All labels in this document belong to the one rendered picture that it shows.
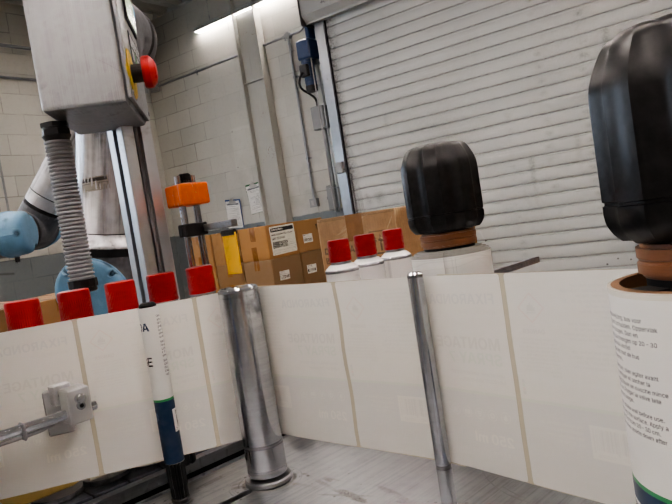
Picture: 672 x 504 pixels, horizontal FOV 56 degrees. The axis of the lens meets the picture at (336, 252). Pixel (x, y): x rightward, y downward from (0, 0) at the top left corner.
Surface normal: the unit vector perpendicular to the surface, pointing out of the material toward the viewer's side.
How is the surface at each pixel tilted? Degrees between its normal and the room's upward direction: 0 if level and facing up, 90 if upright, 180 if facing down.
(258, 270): 89
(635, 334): 90
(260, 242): 90
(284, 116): 90
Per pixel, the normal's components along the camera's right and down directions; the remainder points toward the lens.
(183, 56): -0.58, 0.14
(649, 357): -0.90, 0.16
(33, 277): 0.80, -0.10
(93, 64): 0.16, 0.03
